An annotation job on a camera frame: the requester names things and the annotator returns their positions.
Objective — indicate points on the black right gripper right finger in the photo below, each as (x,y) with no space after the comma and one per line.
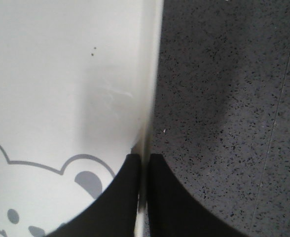
(172,210)

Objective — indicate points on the cream bear serving tray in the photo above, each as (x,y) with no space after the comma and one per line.
(77,91)

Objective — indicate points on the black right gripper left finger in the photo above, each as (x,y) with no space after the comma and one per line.
(114,212)

